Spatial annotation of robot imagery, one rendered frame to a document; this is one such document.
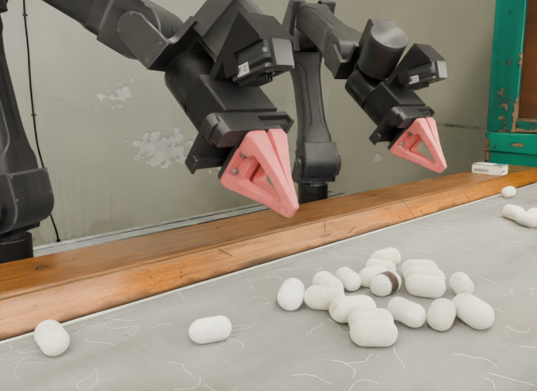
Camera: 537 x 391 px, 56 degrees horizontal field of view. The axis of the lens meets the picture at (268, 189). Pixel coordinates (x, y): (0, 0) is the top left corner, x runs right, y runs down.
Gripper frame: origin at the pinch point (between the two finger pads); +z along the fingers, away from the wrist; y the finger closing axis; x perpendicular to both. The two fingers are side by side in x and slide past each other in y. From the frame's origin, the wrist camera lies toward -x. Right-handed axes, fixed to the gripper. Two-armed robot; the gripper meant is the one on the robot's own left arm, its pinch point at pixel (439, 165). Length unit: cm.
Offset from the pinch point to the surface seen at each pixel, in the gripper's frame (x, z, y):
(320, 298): -2.0, 12.5, -37.5
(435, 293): -4.9, 16.7, -28.3
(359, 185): 95, -64, 128
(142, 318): 4.8, 6.6, -48.6
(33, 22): 95, -172, 9
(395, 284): -3.3, 14.1, -29.9
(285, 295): -1.1, 10.9, -39.6
